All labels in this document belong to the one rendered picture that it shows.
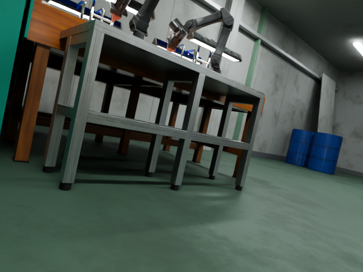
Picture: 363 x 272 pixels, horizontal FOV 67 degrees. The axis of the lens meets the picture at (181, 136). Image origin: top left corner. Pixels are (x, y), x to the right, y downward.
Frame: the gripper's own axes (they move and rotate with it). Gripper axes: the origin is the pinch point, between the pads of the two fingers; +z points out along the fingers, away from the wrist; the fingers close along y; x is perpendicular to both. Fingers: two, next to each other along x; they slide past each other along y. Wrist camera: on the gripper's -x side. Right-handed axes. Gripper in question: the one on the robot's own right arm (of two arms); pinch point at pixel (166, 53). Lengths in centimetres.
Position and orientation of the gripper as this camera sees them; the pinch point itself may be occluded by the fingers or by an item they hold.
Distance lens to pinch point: 200.2
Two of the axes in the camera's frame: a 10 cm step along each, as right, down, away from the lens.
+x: 2.4, 8.4, -4.8
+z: -5.9, 5.2, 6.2
